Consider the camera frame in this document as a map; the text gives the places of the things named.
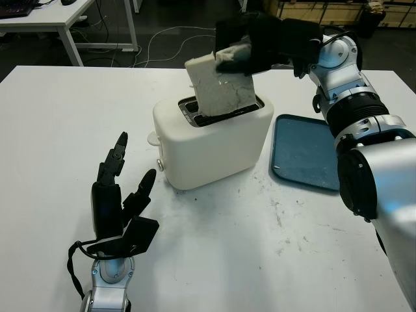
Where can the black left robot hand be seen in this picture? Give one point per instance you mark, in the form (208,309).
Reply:
(105,209)

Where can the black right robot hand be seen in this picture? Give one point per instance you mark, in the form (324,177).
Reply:
(279,42)

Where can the pale slice of bread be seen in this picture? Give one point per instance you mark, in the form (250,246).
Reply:
(221,94)

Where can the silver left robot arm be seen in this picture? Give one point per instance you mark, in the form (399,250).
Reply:
(107,289)

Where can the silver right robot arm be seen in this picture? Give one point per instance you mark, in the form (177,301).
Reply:
(390,169)

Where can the silver toaster dial knob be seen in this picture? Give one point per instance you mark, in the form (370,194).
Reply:
(160,164)

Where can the white toaster lever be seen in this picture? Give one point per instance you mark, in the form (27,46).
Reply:
(152,138)

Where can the blue plastic tray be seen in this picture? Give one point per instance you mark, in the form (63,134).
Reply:
(299,152)

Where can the white two-slot toaster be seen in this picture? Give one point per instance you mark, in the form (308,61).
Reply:
(211,152)

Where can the white table leg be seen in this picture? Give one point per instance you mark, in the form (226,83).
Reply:
(137,6)
(242,6)

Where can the wooden crate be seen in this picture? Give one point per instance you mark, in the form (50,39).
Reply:
(341,14)

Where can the black waste bin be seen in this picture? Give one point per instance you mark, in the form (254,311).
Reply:
(373,22)

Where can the white office desk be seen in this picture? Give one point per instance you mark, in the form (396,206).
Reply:
(48,16)

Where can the black computer mouse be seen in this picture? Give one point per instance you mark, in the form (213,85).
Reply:
(68,2)

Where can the black keyboard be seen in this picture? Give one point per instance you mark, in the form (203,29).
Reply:
(13,9)

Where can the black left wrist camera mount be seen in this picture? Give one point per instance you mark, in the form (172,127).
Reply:
(139,235)

